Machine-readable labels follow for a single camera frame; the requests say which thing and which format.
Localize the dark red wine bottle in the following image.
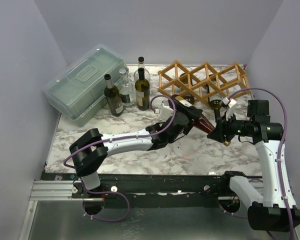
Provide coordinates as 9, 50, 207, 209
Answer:
170, 94, 232, 147

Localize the green wine bottle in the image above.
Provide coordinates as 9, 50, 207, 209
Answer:
135, 68, 150, 111

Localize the clear glass bottle blue cap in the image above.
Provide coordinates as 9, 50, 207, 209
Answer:
118, 68, 136, 107

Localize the clear flask bottle black cap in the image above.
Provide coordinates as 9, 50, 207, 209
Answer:
133, 56, 151, 83

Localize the green bottle Italia label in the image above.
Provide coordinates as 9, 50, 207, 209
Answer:
104, 74, 124, 117

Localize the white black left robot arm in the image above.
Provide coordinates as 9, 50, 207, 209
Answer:
69, 100, 215, 198

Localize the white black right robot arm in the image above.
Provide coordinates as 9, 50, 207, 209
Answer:
220, 97, 300, 233

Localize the green bottle front middle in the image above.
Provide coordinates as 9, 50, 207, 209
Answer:
179, 77, 195, 105

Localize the green bottle white label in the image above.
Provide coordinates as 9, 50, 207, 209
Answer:
206, 74, 223, 126

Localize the wooden wine rack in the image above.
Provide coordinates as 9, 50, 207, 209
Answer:
157, 60, 252, 106

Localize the green plastic toolbox clear lid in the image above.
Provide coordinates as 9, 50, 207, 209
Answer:
42, 44, 128, 127

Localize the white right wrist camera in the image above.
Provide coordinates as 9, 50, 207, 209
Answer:
220, 97, 237, 121

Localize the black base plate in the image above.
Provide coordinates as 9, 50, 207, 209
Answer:
39, 163, 282, 210

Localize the aluminium rail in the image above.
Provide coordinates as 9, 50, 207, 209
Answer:
29, 177, 295, 201

